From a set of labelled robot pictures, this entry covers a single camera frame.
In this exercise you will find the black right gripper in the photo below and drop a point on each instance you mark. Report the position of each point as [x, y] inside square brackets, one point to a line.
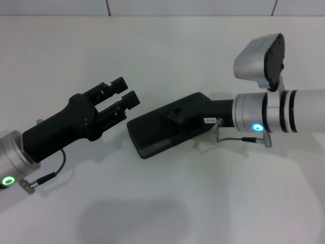
[223, 111]

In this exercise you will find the black glasses case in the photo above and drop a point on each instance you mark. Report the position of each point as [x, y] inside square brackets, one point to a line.
[152, 142]

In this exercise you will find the silver right camera bracket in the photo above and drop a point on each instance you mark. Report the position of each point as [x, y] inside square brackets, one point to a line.
[275, 106]

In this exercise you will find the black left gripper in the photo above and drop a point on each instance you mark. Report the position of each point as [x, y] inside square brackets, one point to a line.
[63, 127]

